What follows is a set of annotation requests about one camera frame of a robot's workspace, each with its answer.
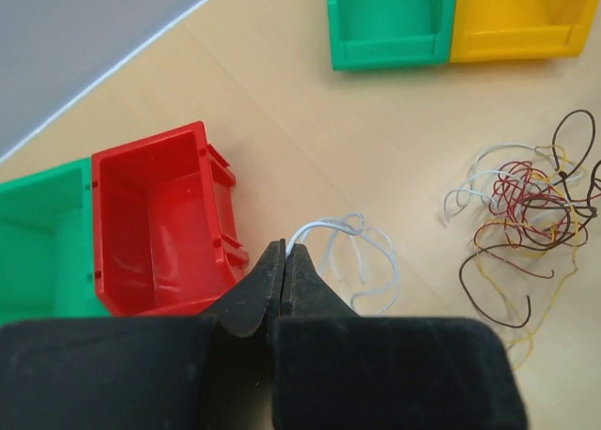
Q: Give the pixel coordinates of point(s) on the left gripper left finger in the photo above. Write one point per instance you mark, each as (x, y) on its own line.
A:
(203, 371)

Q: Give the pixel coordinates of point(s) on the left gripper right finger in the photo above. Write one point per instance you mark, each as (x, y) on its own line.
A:
(337, 370)

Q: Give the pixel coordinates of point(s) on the red bin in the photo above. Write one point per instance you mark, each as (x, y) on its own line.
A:
(165, 238)

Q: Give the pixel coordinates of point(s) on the left green bin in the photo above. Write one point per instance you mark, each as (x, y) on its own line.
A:
(47, 257)

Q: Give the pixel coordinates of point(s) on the green bin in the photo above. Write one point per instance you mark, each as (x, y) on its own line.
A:
(382, 34)
(47, 257)

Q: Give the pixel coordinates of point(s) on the right green bin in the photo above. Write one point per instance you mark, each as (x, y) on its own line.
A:
(382, 34)

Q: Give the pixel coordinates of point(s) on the yellow bin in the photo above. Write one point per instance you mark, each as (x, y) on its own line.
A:
(491, 30)

